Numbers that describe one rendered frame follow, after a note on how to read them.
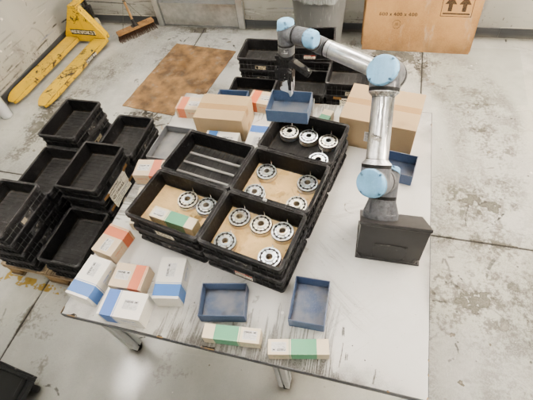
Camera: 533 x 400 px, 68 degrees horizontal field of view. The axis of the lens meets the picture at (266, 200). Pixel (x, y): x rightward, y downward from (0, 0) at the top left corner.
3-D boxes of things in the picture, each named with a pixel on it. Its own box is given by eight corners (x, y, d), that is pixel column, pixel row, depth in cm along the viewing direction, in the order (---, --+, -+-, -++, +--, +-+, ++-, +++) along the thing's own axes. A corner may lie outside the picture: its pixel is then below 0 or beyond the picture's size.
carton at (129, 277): (114, 292, 184) (107, 285, 178) (124, 269, 191) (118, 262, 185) (145, 297, 181) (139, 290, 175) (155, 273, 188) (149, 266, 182)
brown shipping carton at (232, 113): (254, 117, 249) (251, 96, 236) (245, 141, 236) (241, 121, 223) (209, 113, 255) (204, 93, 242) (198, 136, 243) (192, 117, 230)
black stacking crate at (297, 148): (348, 141, 212) (350, 125, 203) (330, 181, 197) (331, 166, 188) (281, 125, 225) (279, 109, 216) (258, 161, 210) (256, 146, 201)
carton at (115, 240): (116, 263, 193) (110, 256, 187) (97, 256, 197) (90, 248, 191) (135, 237, 202) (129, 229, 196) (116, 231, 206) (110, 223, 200)
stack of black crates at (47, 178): (68, 176, 313) (44, 145, 286) (101, 181, 306) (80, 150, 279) (39, 217, 290) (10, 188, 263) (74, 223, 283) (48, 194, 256)
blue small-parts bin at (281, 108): (312, 103, 194) (312, 91, 189) (307, 124, 186) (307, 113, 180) (273, 100, 199) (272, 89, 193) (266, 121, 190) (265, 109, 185)
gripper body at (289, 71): (279, 73, 191) (278, 49, 182) (296, 75, 189) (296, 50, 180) (274, 82, 186) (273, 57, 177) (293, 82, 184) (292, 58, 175)
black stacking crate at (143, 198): (231, 204, 194) (228, 190, 185) (201, 253, 179) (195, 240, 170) (166, 183, 207) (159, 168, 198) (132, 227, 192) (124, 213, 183)
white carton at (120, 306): (105, 321, 176) (95, 313, 169) (116, 296, 183) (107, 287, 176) (145, 328, 172) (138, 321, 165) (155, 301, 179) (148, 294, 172)
